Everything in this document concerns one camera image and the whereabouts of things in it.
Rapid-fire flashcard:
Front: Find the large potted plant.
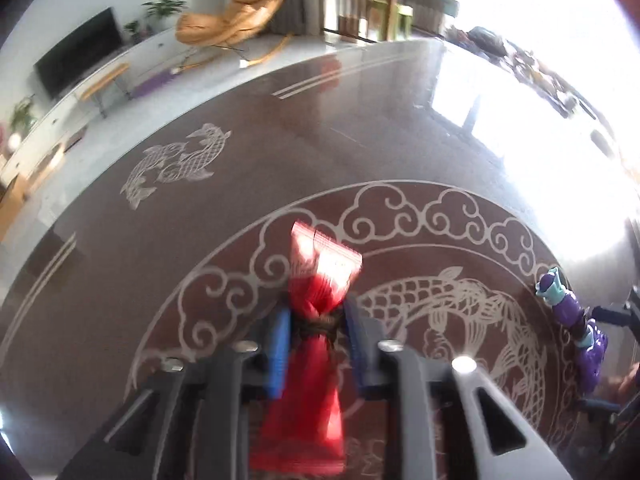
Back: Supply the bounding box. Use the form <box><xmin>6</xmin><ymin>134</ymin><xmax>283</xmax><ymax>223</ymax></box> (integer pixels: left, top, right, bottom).
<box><xmin>142</xmin><ymin>0</ymin><xmax>190</xmax><ymax>31</ymax></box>

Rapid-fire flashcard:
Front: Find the black flat television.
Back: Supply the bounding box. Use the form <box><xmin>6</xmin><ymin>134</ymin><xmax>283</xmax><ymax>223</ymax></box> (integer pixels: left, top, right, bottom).
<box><xmin>33</xmin><ymin>7</ymin><xmax>123</xmax><ymax>101</ymax></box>

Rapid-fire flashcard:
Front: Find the purple and teal toy figure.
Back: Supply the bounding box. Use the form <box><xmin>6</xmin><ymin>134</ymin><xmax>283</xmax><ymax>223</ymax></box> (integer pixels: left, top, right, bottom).
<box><xmin>535</xmin><ymin>267</ymin><xmax>610</xmax><ymax>396</ymax></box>

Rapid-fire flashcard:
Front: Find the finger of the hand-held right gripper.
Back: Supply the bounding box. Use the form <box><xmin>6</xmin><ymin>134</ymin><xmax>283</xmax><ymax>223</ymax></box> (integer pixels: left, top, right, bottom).
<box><xmin>577</xmin><ymin>396</ymin><xmax>626</xmax><ymax>416</ymax></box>
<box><xmin>589</xmin><ymin>304</ymin><xmax>640</xmax><ymax>331</ymax></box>

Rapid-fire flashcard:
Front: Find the red foil packet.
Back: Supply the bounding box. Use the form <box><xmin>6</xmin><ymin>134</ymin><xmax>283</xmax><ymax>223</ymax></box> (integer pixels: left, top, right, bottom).
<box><xmin>249</xmin><ymin>220</ymin><xmax>363</xmax><ymax>476</ymax></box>

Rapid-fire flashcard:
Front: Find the brown cardboard box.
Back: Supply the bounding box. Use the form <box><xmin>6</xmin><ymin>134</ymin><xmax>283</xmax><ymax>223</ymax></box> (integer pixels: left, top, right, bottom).
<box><xmin>0</xmin><ymin>175</ymin><xmax>31</xmax><ymax>241</ymax></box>

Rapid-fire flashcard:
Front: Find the wooden bench with black legs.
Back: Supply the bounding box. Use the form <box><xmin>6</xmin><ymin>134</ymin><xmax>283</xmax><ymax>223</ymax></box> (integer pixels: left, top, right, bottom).
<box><xmin>80</xmin><ymin>62</ymin><xmax>132</xmax><ymax>118</ymax></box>

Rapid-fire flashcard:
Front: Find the purple floor mat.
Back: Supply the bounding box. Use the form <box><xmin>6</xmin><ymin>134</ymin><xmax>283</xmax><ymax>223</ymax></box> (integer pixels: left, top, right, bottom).
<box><xmin>131</xmin><ymin>71</ymin><xmax>176</xmax><ymax>98</ymax></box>

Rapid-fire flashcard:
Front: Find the brown hair tie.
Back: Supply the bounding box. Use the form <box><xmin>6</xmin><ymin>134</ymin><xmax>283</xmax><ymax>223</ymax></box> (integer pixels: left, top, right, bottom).
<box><xmin>291</xmin><ymin>309</ymin><xmax>347</xmax><ymax>343</ymax></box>

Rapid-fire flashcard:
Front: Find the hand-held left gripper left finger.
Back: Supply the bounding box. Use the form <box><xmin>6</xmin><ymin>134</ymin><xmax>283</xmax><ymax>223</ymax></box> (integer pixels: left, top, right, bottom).
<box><xmin>60</xmin><ymin>305</ymin><xmax>293</xmax><ymax>480</ymax></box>

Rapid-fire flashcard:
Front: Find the green stool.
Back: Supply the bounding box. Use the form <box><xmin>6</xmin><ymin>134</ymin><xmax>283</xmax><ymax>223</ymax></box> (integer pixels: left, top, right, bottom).
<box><xmin>367</xmin><ymin>2</ymin><xmax>415</xmax><ymax>42</ymax></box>

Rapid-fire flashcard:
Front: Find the leafy potted plant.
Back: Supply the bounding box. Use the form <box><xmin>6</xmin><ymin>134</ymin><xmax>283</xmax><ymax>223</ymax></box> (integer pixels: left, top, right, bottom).
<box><xmin>10</xmin><ymin>95</ymin><xmax>38</xmax><ymax>133</ymax></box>

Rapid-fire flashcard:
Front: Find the orange lounge rocking chair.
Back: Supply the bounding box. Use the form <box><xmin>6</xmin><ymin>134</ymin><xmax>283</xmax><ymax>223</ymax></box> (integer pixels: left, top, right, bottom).
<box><xmin>175</xmin><ymin>0</ymin><xmax>296</xmax><ymax>68</ymax></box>

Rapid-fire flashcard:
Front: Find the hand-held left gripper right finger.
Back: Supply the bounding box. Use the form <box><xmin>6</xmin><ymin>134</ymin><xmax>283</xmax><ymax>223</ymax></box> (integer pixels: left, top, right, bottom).
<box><xmin>344</xmin><ymin>294</ymin><xmax>573</xmax><ymax>480</ymax></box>

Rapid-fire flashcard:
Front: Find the white low television cabinet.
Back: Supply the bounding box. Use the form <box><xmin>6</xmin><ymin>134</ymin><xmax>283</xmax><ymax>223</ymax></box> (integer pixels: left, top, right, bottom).
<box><xmin>0</xmin><ymin>25</ymin><xmax>196</xmax><ymax>181</ymax></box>

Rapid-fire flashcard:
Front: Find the pile of desk clutter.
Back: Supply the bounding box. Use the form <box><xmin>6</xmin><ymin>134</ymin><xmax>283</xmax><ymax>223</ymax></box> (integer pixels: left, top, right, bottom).
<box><xmin>445</xmin><ymin>25</ymin><xmax>621</xmax><ymax>121</ymax></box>

